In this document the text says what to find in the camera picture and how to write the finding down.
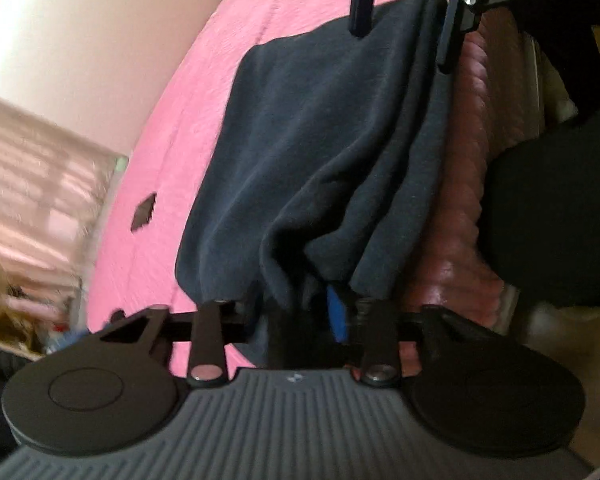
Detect navy blue garment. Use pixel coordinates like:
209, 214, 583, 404
174, 0, 462, 370

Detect person's black clothing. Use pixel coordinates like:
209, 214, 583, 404
479, 104, 600, 312

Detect person's right forearm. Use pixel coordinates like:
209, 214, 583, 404
519, 0, 600, 117

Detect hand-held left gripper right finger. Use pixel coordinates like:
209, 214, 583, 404
325, 284, 497, 389

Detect pink ribbed blanket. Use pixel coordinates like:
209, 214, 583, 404
82, 0, 462, 377

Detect brown leather bed frame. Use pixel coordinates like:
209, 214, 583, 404
399, 14, 547, 342

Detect blurred colourful clutter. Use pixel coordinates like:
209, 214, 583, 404
0, 254, 87, 358

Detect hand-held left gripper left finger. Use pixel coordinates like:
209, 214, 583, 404
96, 300, 260, 389

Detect clear plastic storage box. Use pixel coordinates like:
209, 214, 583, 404
0, 90, 129, 282

